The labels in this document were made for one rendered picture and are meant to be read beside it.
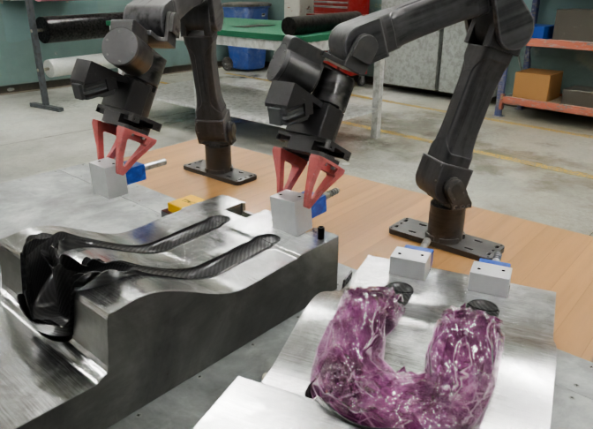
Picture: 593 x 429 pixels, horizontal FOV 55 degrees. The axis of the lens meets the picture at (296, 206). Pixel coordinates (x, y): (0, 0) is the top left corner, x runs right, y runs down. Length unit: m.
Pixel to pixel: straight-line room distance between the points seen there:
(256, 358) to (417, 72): 6.11
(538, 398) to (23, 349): 0.53
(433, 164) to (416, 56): 5.74
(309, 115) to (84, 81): 0.34
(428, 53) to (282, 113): 5.88
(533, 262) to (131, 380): 0.68
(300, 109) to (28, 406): 0.48
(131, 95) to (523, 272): 0.69
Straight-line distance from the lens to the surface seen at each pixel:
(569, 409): 0.73
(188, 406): 0.67
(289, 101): 0.77
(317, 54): 0.84
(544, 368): 0.61
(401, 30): 0.88
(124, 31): 0.91
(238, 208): 0.96
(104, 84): 0.93
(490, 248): 1.03
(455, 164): 0.98
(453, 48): 6.46
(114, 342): 0.62
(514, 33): 0.97
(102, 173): 0.96
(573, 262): 1.06
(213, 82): 1.27
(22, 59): 7.61
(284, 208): 0.82
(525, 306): 0.78
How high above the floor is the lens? 1.24
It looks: 22 degrees down
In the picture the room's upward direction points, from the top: straight up
